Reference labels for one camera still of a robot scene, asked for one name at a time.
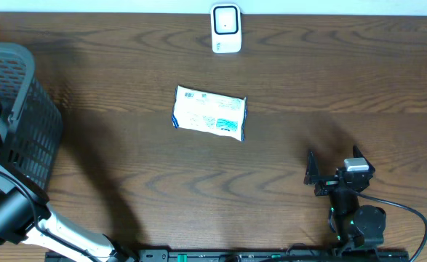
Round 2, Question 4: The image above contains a white snack bag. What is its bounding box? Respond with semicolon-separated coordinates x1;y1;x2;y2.
171;85;247;141

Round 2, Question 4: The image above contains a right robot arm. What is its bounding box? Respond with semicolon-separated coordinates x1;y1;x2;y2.
304;146;386;257

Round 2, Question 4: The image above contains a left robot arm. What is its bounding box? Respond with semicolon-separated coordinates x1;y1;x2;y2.
0;161;138;261

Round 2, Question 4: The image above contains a white barcode scanner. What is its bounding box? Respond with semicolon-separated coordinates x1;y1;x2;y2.
210;4;242;54

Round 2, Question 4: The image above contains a grey plastic basket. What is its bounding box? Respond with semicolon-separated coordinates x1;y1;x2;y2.
0;42;63;189

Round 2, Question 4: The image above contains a black right camera cable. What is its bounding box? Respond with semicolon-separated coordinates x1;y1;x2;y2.
347;187;427;262

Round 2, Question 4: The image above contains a black camera cable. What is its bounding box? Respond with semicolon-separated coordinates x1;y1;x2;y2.
347;187;427;262
0;164;101;262

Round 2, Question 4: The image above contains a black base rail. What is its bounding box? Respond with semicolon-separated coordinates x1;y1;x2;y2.
44;248;410;262

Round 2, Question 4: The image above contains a black left camera cable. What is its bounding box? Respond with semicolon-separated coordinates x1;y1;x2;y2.
0;164;101;262

